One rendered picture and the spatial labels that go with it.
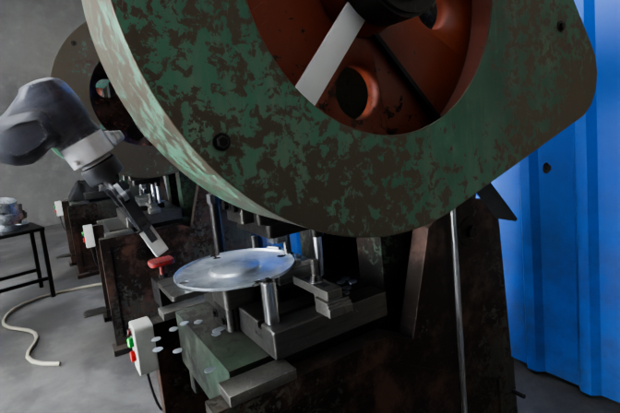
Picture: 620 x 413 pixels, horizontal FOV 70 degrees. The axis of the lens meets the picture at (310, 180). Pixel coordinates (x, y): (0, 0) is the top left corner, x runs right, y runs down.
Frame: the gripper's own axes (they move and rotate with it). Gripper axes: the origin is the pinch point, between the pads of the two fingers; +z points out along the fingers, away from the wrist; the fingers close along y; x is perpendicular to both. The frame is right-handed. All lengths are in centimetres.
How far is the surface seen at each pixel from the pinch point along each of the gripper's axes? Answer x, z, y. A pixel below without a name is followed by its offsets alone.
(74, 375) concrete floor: -54, 74, -141
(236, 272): 10.2, 16.4, 5.0
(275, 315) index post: 9.0, 23.0, 19.3
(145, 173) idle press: 27, 8, -131
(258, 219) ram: 20.5, 8.5, 7.3
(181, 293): -2.3, 11.4, 6.1
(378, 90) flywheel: 41, -10, 40
